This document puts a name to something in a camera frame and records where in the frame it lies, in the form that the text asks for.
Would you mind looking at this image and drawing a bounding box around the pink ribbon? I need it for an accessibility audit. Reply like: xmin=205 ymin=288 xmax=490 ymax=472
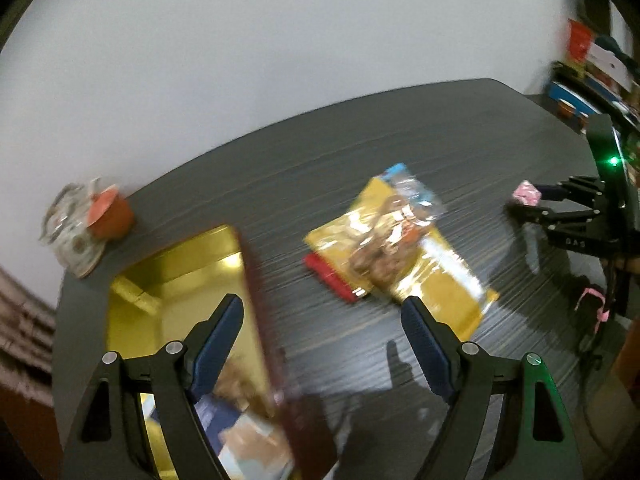
xmin=575 ymin=284 xmax=610 ymax=333

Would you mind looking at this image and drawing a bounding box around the orange clay cup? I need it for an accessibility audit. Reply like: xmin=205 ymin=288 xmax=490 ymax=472
xmin=86 ymin=185 xmax=136 ymax=241

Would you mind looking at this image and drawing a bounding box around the red bag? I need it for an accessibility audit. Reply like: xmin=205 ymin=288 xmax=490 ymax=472
xmin=567 ymin=19 xmax=596 ymax=66

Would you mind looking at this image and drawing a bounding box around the blue cracker packet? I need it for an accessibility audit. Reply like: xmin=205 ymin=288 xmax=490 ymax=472
xmin=142 ymin=392 xmax=296 ymax=480

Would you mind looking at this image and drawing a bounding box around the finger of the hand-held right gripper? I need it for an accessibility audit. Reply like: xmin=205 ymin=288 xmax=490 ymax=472
xmin=506 ymin=201 xmax=601 ymax=276
xmin=537 ymin=175 xmax=603 ymax=202

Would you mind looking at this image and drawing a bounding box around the white box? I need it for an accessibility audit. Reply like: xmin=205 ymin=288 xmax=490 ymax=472
xmin=585 ymin=42 xmax=633 ymax=93

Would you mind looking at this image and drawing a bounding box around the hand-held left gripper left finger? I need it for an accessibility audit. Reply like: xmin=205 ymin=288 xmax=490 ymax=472
xmin=62 ymin=294 xmax=245 ymax=480

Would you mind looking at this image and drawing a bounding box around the red tin with gold inside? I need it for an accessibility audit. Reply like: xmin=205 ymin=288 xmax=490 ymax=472
xmin=105 ymin=224 xmax=341 ymax=480

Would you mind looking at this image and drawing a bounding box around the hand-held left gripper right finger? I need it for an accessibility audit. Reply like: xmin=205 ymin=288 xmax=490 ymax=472
xmin=401 ymin=296 xmax=583 ymax=480

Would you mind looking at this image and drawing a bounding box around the patterned ceramic teapot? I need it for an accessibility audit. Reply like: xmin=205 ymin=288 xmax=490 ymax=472
xmin=40 ymin=177 xmax=108 ymax=278

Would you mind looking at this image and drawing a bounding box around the red snack packet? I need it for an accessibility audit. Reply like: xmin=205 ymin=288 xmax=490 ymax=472
xmin=303 ymin=254 xmax=373 ymax=303

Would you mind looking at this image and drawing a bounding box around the clear peanut bag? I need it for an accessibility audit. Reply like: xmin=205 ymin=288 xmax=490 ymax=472
xmin=345 ymin=175 xmax=446 ymax=292
xmin=215 ymin=355 xmax=281 ymax=417

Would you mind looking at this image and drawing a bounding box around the small pink candy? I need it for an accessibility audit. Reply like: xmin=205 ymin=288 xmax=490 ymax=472
xmin=512 ymin=180 xmax=543 ymax=207

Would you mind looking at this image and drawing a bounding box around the yellow snack packet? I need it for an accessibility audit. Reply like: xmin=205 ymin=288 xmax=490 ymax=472
xmin=305 ymin=177 xmax=501 ymax=341

